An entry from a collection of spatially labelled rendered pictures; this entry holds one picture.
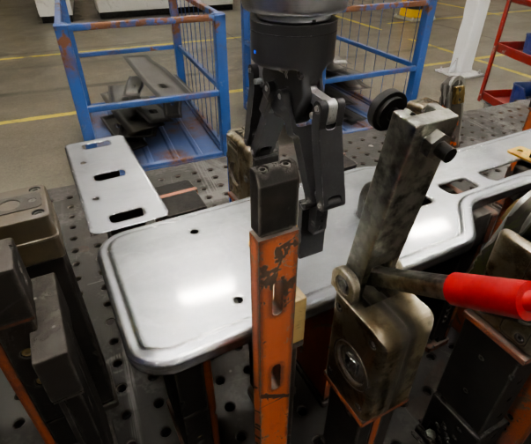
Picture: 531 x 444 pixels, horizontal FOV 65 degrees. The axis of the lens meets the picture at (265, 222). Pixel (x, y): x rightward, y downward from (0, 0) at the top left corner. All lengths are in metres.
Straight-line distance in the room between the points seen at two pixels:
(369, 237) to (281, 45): 0.17
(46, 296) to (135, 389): 0.31
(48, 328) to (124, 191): 0.25
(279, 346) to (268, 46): 0.24
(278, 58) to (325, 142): 0.08
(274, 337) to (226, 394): 0.41
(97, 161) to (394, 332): 0.54
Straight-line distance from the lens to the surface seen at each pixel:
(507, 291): 0.27
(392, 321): 0.36
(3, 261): 0.42
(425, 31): 3.00
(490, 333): 0.52
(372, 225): 0.32
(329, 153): 0.37
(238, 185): 0.68
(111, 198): 0.62
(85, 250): 1.05
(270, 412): 0.40
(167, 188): 0.66
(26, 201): 0.53
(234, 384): 0.73
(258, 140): 0.47
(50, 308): 0.47
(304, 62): 0.37
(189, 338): 0.40
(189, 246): 0.50
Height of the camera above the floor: 1.31
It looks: 35 degrees down
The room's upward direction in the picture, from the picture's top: straight up
